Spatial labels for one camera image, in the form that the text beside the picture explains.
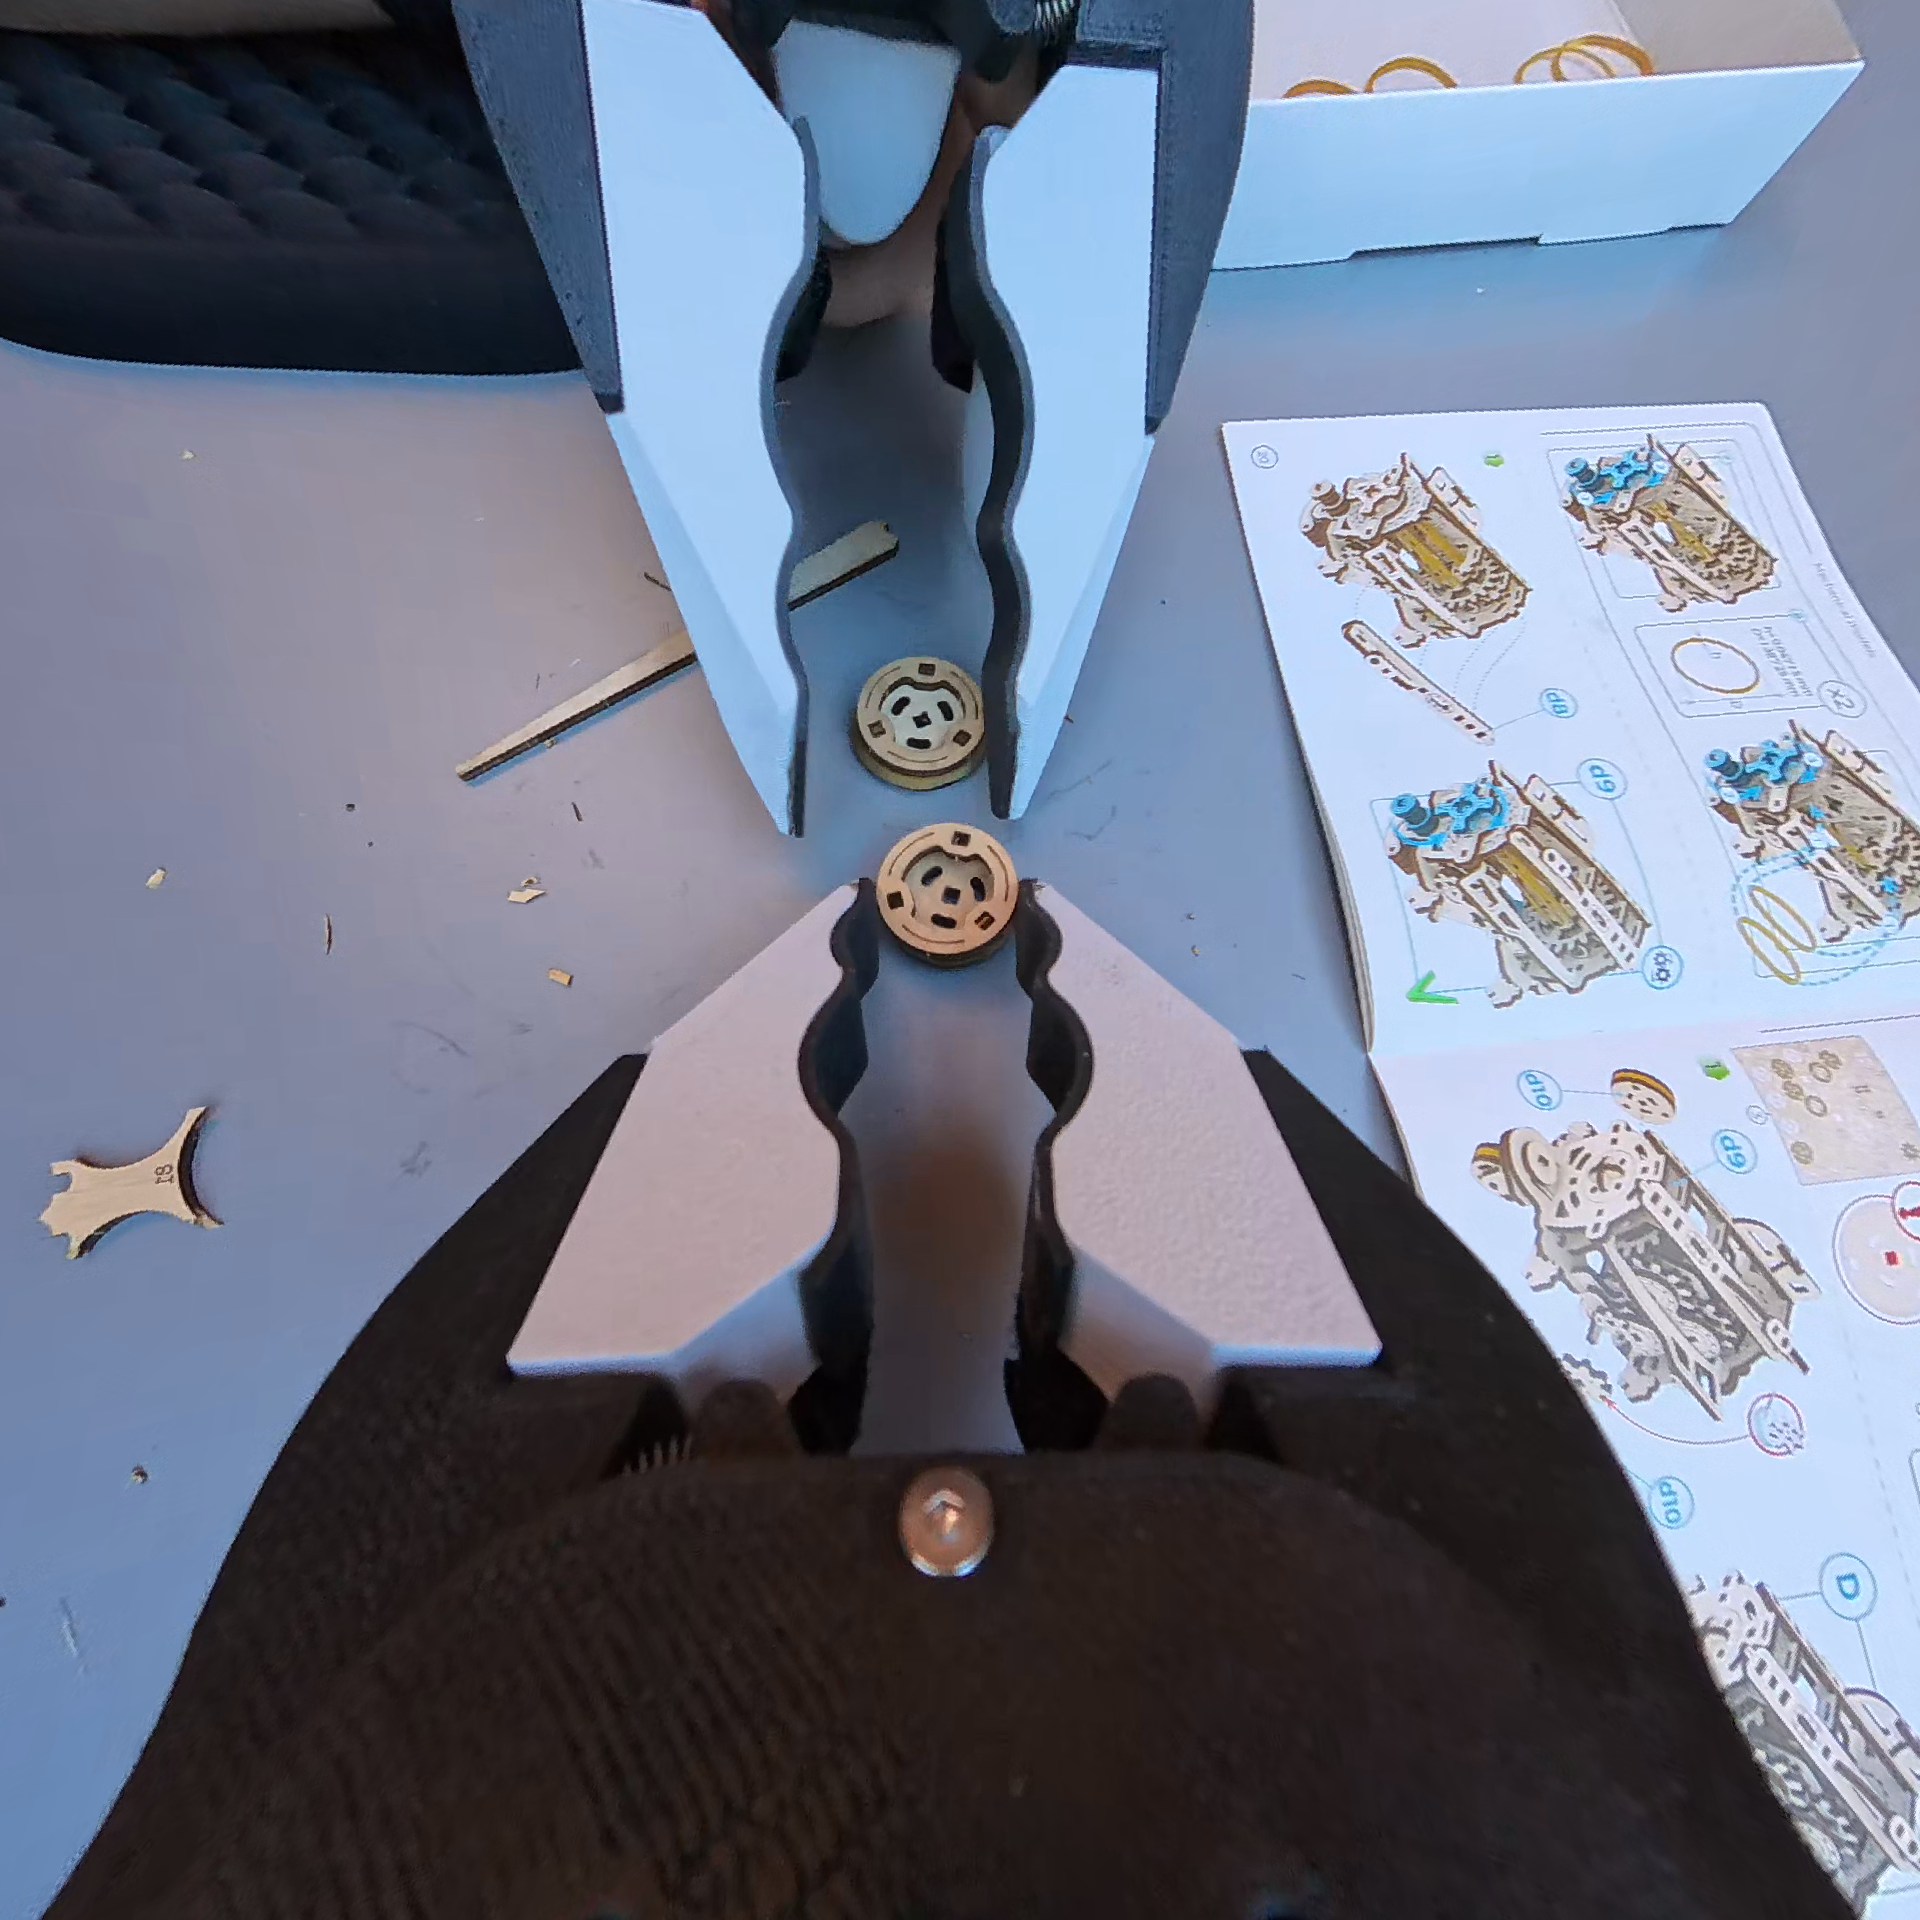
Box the star-shaped wooden offcut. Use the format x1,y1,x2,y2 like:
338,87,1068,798
42,1107,225,1260

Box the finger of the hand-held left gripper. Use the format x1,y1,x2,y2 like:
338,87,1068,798
968,59,1169,822
577,0,824,838

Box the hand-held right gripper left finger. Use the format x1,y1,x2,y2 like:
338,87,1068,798
507,883,880,1454

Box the group of yellow rubber bands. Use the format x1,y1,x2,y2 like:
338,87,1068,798
1282,32,1656,101

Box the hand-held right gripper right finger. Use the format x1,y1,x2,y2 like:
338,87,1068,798
1019,883,1383,1454

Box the thin wooden stick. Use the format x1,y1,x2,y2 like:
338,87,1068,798
456,516,903,783

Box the grey desk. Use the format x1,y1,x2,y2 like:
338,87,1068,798
0,29,1920,1920

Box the illustrated instruction booklet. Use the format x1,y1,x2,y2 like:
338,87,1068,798
1224,402,1920,1920

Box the black wrist rest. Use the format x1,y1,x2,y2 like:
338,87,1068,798
0,22,578,378

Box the white cardboard box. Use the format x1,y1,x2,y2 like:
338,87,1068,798
1211,0,1866,271

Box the person's left hand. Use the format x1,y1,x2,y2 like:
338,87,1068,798
825,239,939,326

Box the scattered wood chips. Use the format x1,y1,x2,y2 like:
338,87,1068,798
143,451,578,991

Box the wooden wheel disc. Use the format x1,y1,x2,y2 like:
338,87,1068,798
874,822,1023,970
854,655,991,792

